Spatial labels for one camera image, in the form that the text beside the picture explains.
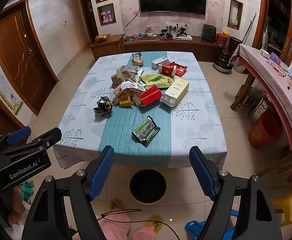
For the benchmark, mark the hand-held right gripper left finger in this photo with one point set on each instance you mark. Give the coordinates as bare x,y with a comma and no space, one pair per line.
102,172

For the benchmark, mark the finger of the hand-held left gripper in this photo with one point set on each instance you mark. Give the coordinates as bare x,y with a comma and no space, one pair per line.
18,133
49,136

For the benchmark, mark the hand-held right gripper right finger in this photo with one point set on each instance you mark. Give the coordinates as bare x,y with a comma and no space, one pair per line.
202,172

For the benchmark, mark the black round trash can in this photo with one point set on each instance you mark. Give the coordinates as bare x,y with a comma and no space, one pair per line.
148,187

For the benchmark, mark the black green snack wrapper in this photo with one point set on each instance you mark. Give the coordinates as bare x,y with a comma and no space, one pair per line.
146,130

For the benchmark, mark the dark wrapper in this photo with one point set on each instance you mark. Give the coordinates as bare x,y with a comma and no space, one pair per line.
103,106

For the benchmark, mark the yellow snack packet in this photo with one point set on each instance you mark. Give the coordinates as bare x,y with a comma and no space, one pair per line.
126,100

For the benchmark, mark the cream carton box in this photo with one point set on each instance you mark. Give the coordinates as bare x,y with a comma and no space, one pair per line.
177,90

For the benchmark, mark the red carton box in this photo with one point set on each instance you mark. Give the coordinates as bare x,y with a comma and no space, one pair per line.
149,95

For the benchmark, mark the white red printed wrapper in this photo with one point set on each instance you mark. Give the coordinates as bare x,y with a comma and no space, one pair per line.
127,85

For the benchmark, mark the brown paper bag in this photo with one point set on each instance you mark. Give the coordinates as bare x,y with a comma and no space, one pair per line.
121,77

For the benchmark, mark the pale green snack bag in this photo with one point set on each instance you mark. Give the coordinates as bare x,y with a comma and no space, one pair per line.
167,82

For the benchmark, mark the red snack packet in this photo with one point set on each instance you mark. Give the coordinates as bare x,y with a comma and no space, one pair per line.
182,70

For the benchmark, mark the yellow green snack bag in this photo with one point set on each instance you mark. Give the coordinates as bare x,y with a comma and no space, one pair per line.
151,78

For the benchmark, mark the white tissue packet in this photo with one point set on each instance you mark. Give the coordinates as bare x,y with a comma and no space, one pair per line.
133,68

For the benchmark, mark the red paper cup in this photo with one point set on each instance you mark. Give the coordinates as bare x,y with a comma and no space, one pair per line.
168,70

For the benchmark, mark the brown coffee packet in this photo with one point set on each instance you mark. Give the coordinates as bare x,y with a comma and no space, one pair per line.
137,60

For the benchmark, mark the small white blue box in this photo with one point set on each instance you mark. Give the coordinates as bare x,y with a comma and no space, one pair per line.
159,62

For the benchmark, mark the teal plastic toy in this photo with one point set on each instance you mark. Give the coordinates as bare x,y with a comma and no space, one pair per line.
27,191

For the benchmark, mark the person's left yellow slipper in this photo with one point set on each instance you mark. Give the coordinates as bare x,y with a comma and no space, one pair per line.
115,204

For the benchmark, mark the person's yellow slipper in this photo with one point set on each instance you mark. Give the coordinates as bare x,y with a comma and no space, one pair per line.
115,204
154,223

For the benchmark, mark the table with blue tablecloth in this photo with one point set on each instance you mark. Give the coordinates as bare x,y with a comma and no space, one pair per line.
190,120

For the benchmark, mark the blue plastic stool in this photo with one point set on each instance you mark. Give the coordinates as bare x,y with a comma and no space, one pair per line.
195,230

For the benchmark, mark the person's right yellow slipper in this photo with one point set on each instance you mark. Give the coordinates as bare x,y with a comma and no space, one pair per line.
154,223

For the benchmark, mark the orange plastic bucket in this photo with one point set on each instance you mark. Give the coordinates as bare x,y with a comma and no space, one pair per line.
263,132

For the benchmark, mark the cardboard boxes under table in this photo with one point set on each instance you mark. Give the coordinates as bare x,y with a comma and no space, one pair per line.
254,102

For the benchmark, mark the yellow plastic stool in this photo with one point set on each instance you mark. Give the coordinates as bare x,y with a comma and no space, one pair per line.
290,202

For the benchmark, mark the wooden drawer cabinet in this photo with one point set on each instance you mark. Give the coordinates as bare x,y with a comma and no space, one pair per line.
106,48

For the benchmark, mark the fruit bowl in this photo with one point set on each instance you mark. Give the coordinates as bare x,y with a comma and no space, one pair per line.
102,38

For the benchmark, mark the black stacked cooking pot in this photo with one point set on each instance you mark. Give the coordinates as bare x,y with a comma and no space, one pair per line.
223,62

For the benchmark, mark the pink printed tablecloth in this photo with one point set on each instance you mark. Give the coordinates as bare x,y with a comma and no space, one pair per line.
268,80

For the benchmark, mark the dark brown door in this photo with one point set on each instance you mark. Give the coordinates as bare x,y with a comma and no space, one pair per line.
86,17

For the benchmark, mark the wooden television cabinet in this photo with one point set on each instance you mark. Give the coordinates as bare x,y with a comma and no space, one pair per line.
185,47

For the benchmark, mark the pink dumbbell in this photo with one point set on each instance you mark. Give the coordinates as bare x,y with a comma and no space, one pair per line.
110,16
103,17

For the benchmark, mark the dark brown wicker bin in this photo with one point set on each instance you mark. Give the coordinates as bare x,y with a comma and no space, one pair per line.
235,45

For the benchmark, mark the red plastic basket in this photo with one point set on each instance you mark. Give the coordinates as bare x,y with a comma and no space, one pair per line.
222,40

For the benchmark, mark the white bowl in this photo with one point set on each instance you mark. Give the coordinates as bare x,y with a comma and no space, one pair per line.
264,52

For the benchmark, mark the purple box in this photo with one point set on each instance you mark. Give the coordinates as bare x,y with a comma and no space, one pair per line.
275,58

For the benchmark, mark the white set-top box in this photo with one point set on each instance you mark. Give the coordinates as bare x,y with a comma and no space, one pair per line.
182,37

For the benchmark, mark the small blue kettle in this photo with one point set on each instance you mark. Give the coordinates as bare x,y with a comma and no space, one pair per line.
142,33

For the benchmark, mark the dark green air fryer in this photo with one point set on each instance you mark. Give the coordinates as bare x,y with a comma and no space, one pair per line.
208,33

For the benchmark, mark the grey long stick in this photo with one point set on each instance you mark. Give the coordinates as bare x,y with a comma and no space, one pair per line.
249,26

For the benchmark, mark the glass display cabinet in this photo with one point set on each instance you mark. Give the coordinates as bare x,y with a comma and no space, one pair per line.
278,25

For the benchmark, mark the children's wall poster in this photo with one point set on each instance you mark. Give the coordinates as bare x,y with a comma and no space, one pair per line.
3,90

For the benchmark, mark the wall power strip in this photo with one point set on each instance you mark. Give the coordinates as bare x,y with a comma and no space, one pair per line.
175,25

